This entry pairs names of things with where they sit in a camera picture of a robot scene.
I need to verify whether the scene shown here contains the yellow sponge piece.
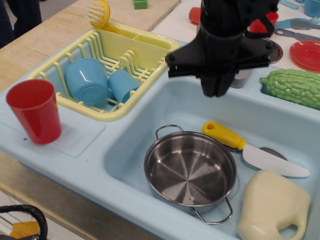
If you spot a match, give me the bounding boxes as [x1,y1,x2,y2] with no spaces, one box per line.
[9,221,40,239]

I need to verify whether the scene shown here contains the red cup behind faucet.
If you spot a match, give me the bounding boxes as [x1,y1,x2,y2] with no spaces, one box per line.
[248,12,279,34]

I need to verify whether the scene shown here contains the steel pot lid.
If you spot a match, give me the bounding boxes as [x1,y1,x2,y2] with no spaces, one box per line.
[263,38,284,64]

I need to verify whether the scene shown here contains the red plastic cup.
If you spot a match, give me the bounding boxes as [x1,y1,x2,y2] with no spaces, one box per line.
[6,79,62,145]

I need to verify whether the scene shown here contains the yellow dish brush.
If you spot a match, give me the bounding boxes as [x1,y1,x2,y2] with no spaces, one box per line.
[84,0,121,35]

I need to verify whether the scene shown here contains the grey sink drain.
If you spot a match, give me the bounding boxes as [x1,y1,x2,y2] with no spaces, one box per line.
[260,147,288,161]

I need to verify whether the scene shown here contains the red plastic plate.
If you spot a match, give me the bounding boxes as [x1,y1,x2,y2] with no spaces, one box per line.
[289,40,320,71]

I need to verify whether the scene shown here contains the blue toy utensil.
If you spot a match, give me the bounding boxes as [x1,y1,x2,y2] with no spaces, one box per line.
[274,18,309,29]

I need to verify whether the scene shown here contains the large blue plastic cup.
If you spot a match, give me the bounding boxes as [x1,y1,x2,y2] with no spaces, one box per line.
[64,58,109,106]

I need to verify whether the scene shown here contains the yellow handled toy knife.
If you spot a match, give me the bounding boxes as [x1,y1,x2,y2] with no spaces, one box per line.
[201,121,310,178]

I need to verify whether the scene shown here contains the green toy block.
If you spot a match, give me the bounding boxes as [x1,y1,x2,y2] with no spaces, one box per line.
[133,0,148,10]

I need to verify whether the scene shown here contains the yellow dish rack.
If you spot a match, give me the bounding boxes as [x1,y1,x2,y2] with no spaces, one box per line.
[27,23,180,122]

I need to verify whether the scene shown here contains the grey toy faucet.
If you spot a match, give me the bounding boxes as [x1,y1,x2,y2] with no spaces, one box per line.
[196,25,251,89]

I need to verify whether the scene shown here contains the green bitter gourd toy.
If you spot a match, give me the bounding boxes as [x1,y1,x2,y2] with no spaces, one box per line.
[259,69,320,110]

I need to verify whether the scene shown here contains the grey toy spatula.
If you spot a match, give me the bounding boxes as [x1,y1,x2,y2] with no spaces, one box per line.
[291,18,320,30]

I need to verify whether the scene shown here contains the cream plastic jug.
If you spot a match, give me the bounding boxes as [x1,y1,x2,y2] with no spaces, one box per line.
[237,170,312,240]

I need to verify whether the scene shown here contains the light blue toy sink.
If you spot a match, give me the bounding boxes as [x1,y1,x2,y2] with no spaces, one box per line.
[0,62,320,240]

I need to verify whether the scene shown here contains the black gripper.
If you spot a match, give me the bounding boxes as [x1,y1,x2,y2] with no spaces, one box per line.
[165,0,279,97]

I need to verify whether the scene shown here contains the black cable loop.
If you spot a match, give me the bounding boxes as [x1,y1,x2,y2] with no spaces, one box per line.
[0,204,48,240]

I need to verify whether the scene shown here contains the red cup lying down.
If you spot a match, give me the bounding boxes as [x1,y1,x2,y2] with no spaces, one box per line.
[188,7,201,25]

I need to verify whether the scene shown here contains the blue plastic bowl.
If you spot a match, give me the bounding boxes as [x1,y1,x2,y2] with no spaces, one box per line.
[304,0,320,17]

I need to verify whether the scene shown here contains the small blue plastic cup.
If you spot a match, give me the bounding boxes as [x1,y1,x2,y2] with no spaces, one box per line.
[108,69,140,103]

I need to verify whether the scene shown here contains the steel pot with handles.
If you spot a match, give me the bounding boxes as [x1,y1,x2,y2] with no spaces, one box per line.
[144,125,237,225]

